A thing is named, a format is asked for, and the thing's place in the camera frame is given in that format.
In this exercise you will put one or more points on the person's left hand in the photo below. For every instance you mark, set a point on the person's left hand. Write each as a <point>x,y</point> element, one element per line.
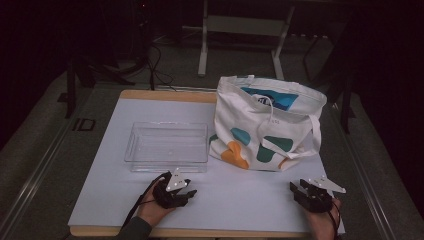
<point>150,210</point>

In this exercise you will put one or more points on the clear plastic container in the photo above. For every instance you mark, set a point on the clear plastic container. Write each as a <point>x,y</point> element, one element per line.
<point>166,146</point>

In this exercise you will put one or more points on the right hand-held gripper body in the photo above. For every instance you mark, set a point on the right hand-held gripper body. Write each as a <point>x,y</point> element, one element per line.
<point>316,198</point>

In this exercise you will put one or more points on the white tote bag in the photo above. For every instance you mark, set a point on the white tote bag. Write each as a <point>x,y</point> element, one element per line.
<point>240,120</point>

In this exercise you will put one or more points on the person's right hand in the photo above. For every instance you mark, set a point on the person's right hand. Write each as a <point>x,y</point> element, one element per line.
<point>321,225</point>

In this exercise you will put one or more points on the black metal stand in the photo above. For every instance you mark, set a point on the black metal stand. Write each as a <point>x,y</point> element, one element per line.
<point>71,90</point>
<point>346,100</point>

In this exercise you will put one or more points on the white metal desk frame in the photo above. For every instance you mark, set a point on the white metal desk frame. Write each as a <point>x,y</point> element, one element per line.
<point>245,26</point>

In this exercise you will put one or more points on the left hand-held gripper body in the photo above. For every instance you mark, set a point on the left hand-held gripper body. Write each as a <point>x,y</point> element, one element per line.
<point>168,196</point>

